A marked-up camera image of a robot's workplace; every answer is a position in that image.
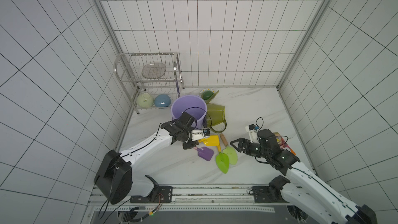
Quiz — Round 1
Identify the yellow toy shovel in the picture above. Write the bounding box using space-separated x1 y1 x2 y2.
198 135 221 152

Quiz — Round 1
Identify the metal base rail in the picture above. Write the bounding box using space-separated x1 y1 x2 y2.
90 183 336 214

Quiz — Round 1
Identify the blue ceramic bowl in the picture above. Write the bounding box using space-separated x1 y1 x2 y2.
154 94 172 107

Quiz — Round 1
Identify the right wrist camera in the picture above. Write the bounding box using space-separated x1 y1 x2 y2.
245 124 259 143

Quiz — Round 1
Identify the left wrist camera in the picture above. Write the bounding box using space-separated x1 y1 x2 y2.
191 128 210 141

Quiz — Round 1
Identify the light green trowel wooden handle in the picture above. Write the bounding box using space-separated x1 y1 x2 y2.
219 134 238 165

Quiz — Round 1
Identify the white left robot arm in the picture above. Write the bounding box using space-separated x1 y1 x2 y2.
94 112 209 205

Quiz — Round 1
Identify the glass plate on rack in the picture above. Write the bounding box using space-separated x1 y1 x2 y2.
142 62 166 79

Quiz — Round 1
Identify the pale green ceramic bowl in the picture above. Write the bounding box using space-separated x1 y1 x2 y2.
136 92 154 108

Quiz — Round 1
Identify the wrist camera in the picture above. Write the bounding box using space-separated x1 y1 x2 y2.
245 124 259 143
191 128 210 141

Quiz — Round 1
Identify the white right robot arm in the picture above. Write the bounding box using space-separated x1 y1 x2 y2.
230 129 377 224

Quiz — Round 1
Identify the steel dish rack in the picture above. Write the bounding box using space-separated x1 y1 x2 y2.
114 52 185 114

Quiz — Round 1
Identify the orange snack packet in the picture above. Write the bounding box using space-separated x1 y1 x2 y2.
274 132 296 155

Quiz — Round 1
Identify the purple toy shovel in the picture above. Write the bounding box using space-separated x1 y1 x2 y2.
194 147 214 161

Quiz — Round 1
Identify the small floral bowl green inside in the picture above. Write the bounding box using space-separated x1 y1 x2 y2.
200 89 219 103

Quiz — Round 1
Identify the bright green trowel yellow handle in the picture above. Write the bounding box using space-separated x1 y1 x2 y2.
216 145 230 174

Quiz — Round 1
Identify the purple plastic bucket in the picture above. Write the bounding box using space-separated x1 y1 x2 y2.
171 95 207 129

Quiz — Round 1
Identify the olive green watering can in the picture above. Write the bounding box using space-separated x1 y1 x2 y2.
204 103 227 134

